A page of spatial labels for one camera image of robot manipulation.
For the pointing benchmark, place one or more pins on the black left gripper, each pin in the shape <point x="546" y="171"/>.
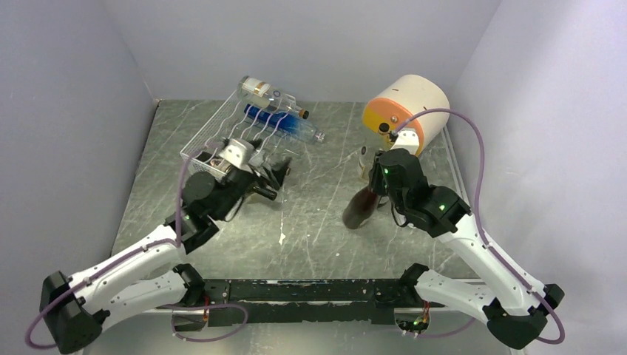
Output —
<point x="277" y="169"/>

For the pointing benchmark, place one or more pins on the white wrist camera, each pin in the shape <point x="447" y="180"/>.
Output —
<point x="238" y="153"/>
<point x="408" y="140"/>

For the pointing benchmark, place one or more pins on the cream orange yellow cylinder box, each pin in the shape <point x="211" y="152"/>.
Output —
<point x="407" y="96"/>

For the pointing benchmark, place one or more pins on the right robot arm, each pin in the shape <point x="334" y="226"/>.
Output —
<point x="512" y="304"/>

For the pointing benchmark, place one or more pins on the blue clear bottle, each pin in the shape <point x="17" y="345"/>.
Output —
<point x="281" y="124"/>

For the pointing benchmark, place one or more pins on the brown bottle gold foil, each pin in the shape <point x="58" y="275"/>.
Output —
<point x="360" y="208"/>

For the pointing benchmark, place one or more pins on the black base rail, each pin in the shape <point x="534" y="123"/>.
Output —
<point x="294" y="301"/>

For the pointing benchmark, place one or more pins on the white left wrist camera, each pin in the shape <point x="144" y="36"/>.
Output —
<point x="238" y="153"/>

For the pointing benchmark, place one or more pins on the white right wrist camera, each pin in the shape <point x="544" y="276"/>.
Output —
<point x="408" y="140"/>

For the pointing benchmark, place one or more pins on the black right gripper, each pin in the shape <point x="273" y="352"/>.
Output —
<point x="375" y="184"/>

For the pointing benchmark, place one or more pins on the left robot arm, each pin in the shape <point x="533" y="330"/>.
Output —
<point x="152" y="272"/>

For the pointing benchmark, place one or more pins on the white wire wine rack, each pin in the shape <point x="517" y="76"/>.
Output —
<point x="230" y="121"/>

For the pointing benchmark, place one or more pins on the clear bottle white gold label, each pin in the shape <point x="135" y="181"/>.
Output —
<point x="377" y="141"/>

